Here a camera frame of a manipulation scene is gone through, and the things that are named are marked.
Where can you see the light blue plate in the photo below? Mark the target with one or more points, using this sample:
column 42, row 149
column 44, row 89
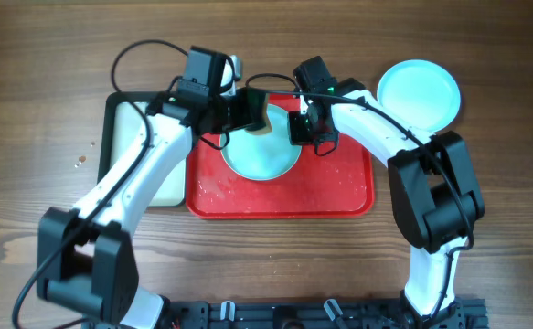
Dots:
column 421, row 93

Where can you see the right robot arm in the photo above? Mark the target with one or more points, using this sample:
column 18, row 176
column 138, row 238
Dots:
column 434, row 192

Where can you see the green yellow sponge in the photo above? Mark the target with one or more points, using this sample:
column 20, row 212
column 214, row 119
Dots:
column 260, row 131

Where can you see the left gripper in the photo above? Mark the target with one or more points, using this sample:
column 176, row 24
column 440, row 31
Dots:
column 244, row 114

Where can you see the pale green plate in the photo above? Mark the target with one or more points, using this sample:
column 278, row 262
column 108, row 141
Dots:
column 265, row 156

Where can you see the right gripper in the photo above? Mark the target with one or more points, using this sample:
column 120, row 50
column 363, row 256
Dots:
column 297, row 138

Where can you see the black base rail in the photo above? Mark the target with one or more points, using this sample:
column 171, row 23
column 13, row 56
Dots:
column 367, row 314

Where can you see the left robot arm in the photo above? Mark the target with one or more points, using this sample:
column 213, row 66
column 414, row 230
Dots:
column 85, row 254

